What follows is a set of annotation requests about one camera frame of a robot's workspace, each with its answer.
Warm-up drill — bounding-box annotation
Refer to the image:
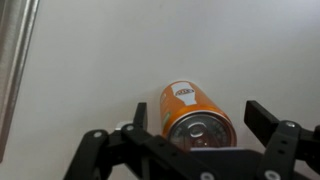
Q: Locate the stainless steel sink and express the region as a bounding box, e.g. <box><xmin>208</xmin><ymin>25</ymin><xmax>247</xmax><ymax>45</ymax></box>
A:
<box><xmin>0</xmin><ymin>0</ymin><xmax>41</xmax><ymax>164</ymax></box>

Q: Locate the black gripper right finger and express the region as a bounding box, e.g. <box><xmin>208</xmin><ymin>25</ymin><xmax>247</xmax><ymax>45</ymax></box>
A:
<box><xmin>243</xmin><ymin>99</ymin><xmax>320</xmax><ymax>180</ymax></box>

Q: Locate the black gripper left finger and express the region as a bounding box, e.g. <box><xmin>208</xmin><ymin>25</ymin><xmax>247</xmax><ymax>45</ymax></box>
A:
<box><xmin>63</xmin><ymin>102</ymin><xmax>221</xmax><ymax>180</ymax></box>

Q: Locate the orange soda can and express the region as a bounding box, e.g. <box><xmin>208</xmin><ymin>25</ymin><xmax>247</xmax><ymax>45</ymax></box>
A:
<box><xmin>159</xmin><ymin>79</ymin><xmax>238</xmax><ymax>153</ymax></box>

